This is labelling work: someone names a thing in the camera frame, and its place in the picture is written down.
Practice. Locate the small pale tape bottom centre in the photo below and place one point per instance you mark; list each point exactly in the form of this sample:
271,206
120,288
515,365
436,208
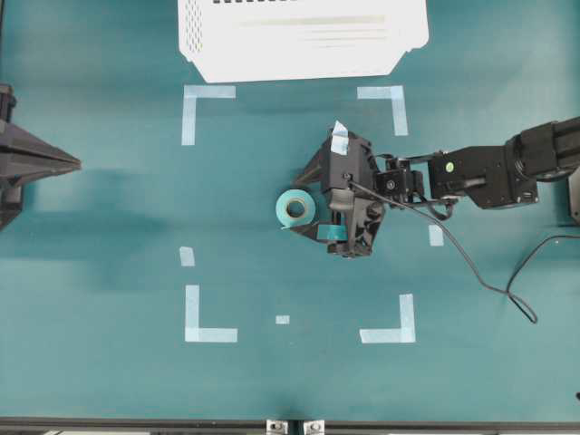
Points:
282,319

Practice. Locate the silver bracket right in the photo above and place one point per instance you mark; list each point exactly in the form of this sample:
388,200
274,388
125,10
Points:
314,427

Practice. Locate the silver bracket left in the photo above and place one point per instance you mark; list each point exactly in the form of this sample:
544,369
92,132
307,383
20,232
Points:
276,427

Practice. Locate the white plastic basket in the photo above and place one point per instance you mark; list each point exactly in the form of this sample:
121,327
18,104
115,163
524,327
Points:
256,41

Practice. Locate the silver bracket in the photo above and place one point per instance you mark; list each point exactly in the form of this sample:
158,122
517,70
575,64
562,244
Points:
276,427
314,427

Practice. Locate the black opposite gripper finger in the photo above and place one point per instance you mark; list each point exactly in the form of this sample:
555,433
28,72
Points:
25,158

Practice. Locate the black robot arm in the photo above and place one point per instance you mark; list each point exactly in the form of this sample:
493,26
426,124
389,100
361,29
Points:
492,177

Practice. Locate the teal tape roll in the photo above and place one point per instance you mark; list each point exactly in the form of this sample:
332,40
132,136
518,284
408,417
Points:
295,208

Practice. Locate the white tape marker piece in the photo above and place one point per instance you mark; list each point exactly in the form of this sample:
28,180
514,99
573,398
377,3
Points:
436,236
187,256

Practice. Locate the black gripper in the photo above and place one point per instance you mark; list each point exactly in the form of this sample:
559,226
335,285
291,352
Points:
346,168

